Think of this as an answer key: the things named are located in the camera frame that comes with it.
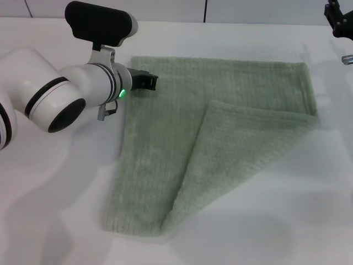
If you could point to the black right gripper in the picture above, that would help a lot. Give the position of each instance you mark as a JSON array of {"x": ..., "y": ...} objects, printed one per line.
[{"x": 342, "y": 25}]

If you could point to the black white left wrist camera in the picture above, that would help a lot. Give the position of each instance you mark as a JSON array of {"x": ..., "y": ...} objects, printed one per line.
[{"x": 96, "y": 22}]

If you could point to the light green terry towel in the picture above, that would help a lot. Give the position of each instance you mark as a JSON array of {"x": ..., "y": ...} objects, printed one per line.
[{"x": 171, "y": 138}]

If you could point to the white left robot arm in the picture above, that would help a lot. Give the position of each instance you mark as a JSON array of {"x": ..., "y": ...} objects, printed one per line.
[{"x": 41, "y": 82}]

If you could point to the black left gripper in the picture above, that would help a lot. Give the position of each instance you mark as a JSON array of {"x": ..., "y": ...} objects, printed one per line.
[{"x": 139, "y": 80}]

